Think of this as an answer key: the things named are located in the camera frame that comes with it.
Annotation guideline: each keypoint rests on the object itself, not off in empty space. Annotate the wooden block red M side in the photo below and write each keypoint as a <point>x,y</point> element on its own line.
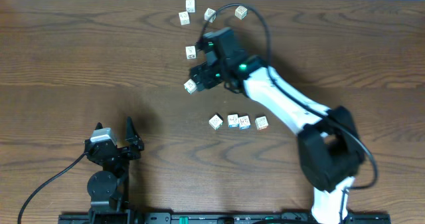
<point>184,18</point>

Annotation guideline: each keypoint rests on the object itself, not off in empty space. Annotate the wooden block letter A green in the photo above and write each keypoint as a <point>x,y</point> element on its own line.
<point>190,86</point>

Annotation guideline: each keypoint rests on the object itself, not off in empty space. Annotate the wooden block green side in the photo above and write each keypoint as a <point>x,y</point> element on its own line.
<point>216,122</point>

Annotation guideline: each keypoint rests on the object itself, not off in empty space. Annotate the wooden block number 6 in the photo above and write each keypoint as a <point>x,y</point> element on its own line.
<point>241,12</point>

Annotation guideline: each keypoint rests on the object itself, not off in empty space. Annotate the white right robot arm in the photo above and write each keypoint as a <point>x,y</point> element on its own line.
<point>329,148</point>

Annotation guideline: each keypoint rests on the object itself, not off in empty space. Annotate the wooden block blue side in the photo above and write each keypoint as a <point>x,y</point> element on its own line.
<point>232,120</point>
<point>244,122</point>

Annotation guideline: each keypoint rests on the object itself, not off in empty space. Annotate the wooden block snail letter Y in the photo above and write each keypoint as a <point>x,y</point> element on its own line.
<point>261,123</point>

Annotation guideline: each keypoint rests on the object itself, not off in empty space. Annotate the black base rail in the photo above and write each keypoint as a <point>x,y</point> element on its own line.
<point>185,218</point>

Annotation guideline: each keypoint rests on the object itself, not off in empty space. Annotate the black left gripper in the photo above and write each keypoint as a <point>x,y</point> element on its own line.
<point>120,151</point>

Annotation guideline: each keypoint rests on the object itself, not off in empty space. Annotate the wooden block soccer ball yellow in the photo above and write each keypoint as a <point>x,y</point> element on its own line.
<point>191,52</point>

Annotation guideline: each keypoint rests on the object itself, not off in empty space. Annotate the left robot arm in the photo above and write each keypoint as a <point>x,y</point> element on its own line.
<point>109,188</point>

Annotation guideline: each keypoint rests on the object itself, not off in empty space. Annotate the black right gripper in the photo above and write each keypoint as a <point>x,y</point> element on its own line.
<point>200,74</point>

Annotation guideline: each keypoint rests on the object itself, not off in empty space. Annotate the wooden block number 3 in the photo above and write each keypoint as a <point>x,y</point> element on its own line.
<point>210,15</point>

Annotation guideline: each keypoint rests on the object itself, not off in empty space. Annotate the wooden block far back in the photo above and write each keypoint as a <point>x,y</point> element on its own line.
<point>190,6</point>

